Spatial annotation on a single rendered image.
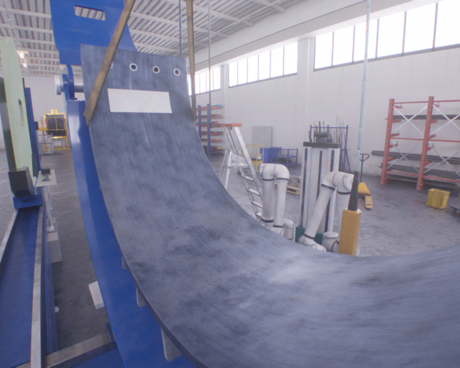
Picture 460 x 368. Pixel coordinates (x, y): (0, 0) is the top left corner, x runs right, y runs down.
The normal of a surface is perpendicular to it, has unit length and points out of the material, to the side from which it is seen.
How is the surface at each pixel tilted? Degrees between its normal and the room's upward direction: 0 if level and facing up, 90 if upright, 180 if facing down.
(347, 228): 90
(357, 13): 90
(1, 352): 0
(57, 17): 57
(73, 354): 0
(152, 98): 75
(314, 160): 90
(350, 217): 90
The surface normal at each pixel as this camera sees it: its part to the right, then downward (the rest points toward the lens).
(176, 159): 0.41, -0.57
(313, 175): -0.70, 0.15
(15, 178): 0.60, 0.16
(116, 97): 0.56, -0.08
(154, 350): 0.09, -0.94
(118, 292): 0.26, -0.80
